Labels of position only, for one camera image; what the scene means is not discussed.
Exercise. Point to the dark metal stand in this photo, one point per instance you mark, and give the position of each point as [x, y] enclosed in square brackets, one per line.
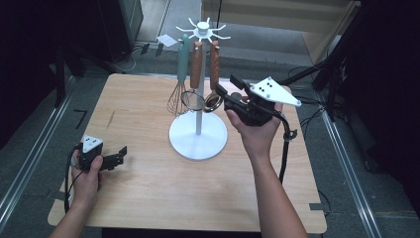
[61, 76]

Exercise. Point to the grey tape piece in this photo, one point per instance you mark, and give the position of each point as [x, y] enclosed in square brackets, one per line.
[317, 207]

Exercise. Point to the white paper sheet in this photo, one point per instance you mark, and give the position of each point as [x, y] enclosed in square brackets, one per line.
[167, 40]

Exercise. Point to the person's left hand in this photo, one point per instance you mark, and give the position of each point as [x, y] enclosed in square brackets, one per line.
[86, 181]

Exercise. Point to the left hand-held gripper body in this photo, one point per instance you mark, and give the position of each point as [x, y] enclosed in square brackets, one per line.
[90, 150]

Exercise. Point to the metal floor rail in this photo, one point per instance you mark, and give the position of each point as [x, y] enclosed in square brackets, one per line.
[36, 145]
[346, 165]

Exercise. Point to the dark cabinet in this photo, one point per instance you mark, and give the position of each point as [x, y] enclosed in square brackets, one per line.
[122, 26]

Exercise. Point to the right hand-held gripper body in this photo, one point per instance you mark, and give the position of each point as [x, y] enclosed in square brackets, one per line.
[264, 102]

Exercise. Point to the black metal stand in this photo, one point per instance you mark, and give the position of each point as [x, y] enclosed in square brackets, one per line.
[333, 66]

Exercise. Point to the white utensil rack stand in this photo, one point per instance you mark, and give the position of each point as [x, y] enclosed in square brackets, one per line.
[199, 132]

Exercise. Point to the person's right hand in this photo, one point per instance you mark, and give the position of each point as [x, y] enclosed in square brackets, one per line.
[259, 139]

